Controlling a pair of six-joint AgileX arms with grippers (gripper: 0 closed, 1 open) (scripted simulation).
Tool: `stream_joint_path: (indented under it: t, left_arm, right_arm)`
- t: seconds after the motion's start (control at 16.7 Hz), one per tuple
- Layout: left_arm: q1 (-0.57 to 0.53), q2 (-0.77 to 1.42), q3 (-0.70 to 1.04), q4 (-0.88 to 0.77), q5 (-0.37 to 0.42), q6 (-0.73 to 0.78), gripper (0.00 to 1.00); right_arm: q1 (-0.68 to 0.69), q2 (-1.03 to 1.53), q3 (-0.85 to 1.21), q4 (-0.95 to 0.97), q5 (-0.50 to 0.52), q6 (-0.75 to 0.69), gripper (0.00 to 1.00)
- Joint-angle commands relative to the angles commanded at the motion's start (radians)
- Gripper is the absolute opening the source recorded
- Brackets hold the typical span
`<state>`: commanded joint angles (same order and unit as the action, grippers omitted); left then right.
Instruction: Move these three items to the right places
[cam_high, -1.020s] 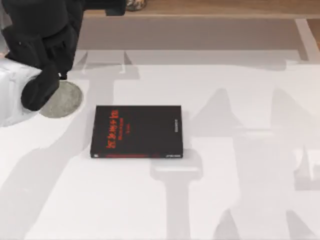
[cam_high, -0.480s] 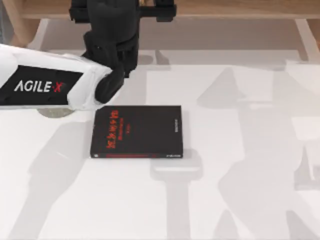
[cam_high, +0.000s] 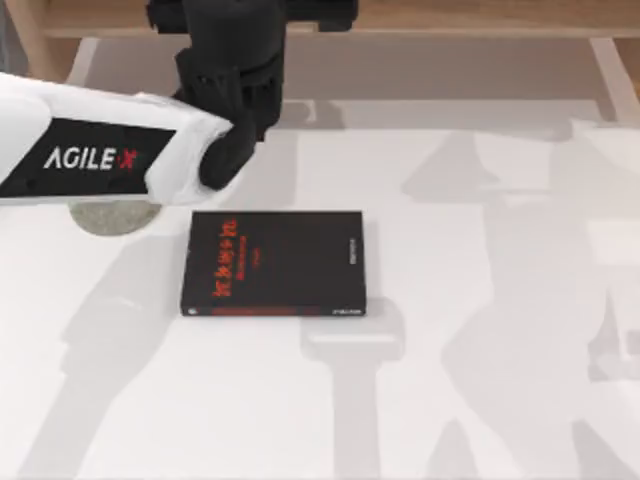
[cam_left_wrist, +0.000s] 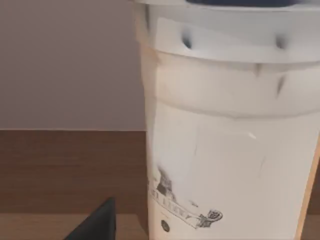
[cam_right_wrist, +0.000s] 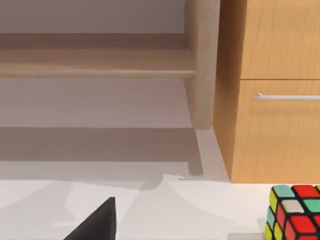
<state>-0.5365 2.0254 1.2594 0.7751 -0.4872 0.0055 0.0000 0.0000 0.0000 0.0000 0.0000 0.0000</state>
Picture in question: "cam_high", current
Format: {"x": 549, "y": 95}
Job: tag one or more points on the grey round coaster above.
{"x": 110, "y": 221}

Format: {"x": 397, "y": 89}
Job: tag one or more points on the wooden shelf unit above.
{"x": 475, "y": 17}

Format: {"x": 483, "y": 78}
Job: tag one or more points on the black book with red lettering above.
{"x": 280, "y": 265}

